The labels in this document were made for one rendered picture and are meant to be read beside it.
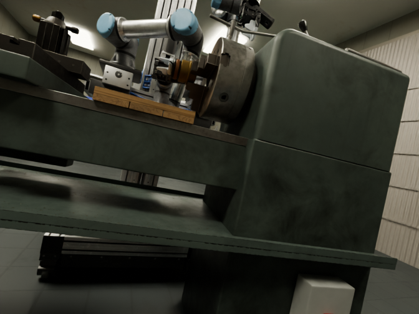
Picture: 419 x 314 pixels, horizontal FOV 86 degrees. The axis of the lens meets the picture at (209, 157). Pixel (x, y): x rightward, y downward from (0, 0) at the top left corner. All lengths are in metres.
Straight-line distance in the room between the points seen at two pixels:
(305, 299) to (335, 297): 0.10
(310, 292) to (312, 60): 0.77
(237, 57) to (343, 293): 0.88
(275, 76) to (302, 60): 0.12
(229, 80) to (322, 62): 0.33
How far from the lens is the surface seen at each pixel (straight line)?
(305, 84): 0.86
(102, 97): 0.73
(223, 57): 0.83
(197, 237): 0.65
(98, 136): 0.74
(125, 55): 1.48
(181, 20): 1.21
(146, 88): 1.60
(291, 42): 0.87
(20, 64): 0.76
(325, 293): 0.94
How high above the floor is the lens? 0.78
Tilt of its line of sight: level
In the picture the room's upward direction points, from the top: 12 degrees clockwise
